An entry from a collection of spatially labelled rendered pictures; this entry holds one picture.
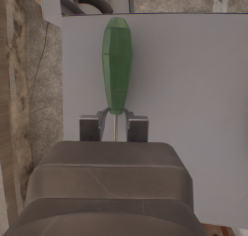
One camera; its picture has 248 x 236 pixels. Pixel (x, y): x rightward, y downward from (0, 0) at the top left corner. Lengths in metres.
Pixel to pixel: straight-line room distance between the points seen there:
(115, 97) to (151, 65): 0.04
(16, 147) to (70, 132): 1.64
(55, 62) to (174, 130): 1.55
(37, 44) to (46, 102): 0.52
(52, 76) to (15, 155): 0.77
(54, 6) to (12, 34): 1.55
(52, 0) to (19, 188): 1.86
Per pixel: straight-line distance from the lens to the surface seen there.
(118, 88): 0.15
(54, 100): 1.70
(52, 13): 0.21
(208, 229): 1.12
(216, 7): 1.29
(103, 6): 0.25
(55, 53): 1.69
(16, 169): 1.90
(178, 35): 0.17
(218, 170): 0.20
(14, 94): 1.73
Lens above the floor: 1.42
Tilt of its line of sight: 75 degrees down
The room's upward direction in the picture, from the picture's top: 131 degrees counter-clockwise
